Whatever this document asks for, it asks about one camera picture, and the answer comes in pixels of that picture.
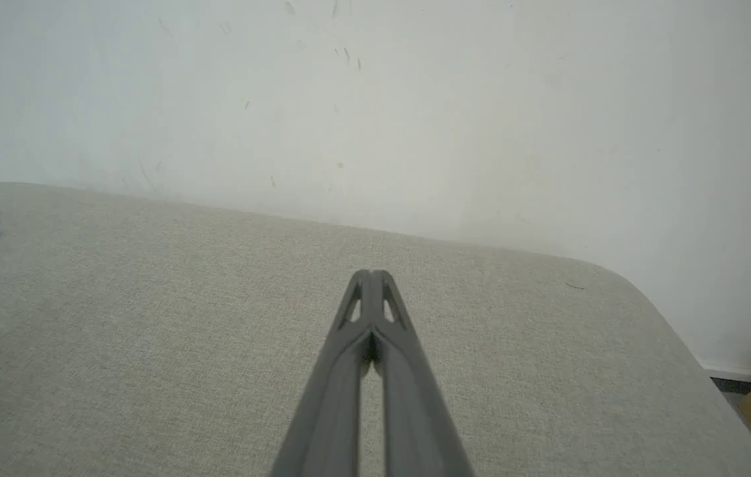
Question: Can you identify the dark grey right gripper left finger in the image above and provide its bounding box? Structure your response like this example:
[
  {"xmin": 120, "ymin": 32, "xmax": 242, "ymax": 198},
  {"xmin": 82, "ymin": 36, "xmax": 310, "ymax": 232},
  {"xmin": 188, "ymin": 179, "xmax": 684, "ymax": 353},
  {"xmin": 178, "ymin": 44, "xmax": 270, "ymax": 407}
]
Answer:
[{"xmin": 271, "ymin": 270, "xmax": 374, "ymax": 477}]

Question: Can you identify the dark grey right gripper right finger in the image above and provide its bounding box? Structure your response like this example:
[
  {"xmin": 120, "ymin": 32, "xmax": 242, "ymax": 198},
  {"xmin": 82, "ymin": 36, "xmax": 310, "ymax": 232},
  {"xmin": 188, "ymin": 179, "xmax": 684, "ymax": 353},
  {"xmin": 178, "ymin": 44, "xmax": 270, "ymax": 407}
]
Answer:
[{"xmin": 373, "ymin": 270, "xmax": 476, "ymax": 477}]

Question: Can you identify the white wall baseboard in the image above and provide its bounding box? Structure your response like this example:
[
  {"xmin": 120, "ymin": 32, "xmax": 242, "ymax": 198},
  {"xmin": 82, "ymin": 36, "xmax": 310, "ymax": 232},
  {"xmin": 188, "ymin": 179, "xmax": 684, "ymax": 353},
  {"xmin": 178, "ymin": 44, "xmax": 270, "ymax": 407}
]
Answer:
[{"xmin": 698, "ymin": 358, "xmax": 751, "ymax": 384}]

